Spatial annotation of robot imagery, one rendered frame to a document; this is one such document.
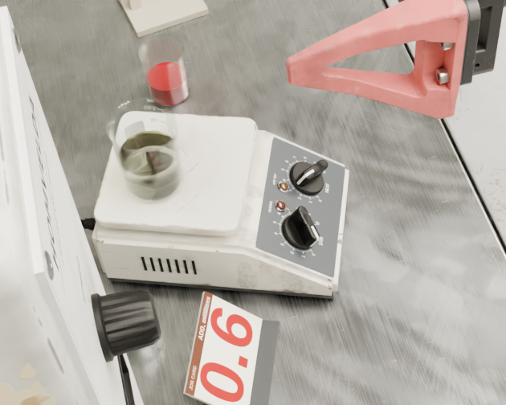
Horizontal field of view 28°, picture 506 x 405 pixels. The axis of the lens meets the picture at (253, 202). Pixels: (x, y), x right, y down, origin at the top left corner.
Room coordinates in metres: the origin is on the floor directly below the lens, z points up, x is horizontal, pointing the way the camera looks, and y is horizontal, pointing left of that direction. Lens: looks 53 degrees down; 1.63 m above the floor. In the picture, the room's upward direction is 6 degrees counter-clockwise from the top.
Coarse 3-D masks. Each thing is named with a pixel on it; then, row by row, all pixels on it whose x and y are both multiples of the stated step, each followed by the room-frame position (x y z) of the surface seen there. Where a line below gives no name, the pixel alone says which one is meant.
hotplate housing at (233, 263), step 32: (256, 160) 0.54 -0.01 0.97; (256, 192) 0.51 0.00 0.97; (96, 224) 0.50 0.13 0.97; (256, 224) 0.48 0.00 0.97; (128, 256) 0.47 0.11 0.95; (160, 256) 0.47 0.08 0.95; (192, 256) 0.46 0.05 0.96; (224, 256) 0.46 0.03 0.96; (256, 256) 0.45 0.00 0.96; (224, 288) 0.46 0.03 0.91; (256, 288) 0.45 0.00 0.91; (288, 288) 0.44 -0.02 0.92; (320, 288) 0.44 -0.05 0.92
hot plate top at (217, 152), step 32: (192, 128) 0.57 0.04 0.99; (224, 128) 0.57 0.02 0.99; (256, 128) 0.56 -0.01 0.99; (192, 160) 0.54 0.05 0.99; (224, 160) 0.53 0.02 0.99; (192, 192) 0.50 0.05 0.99; (224, 192) 0.50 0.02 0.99; (128, 224) 0.48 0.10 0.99; (160, 224) 0.47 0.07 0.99; (192, 224) 0.47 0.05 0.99; (224, 224) 0.47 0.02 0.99
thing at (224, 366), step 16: (224, 304) 0.43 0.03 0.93; (208, 320) 0.41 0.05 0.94; (224, 320) 0.42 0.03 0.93; (240, 320) 0.42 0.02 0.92; (208, 336) 0.40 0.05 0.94; (224, 336) 0.40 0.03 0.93; (240, 336) 0.41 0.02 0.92; (208, 352) 0.39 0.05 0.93; (224, 352) 0.39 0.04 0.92; (240, 352) 0.39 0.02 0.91; (208, 368) 0.37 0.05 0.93; (224, 368) 0.38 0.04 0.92; (240, 368) 0.38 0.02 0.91; (208, 384) 0.36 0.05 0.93; (224, 384) 0.36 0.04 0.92; (240, 384) 0.37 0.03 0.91; (224, 400) 0.35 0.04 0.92; (240, 400) 0.35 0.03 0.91
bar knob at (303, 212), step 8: (304, 208) 0.49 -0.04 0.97; (288, 216) 0.49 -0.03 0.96; (296, 216) 0.48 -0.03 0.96; (304, 216) 0.48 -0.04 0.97; (288, 224) 0.48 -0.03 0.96; (296, 224) 0.48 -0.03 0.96; (304, 224) 0.48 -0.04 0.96; (312, 224) 0.48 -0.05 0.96; (288, 232) 0.47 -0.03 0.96; (296, 232) 0.48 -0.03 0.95; (304, 232) 0.47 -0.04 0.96; (312, 232) 0.47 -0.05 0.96; (288, 240) 0.47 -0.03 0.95; (296, 240) 0.47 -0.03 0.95; (304, 240) 0.47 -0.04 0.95; (312, 240) 0.46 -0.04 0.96; (304, 248) 0.46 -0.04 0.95
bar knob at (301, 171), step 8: (320, 160) 0.54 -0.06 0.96; (296, 168) 0.54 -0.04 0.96; (304, 168) 0.54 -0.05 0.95; (312, 168) 0.53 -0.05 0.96; (320, 168) 0.53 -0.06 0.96; (296, 176) 0.53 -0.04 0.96; (304, 176) 0.52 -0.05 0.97; (312, 176) 0.52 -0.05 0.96; (320, 176) 0.54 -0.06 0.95; (296, 184) 0.52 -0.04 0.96; (304, 184) 0.52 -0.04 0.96; (312, 184) 0.53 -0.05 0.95; (320, 184) 0.53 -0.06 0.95; (304, 192) 0.52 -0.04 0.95; (312, 192) 0.52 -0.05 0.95
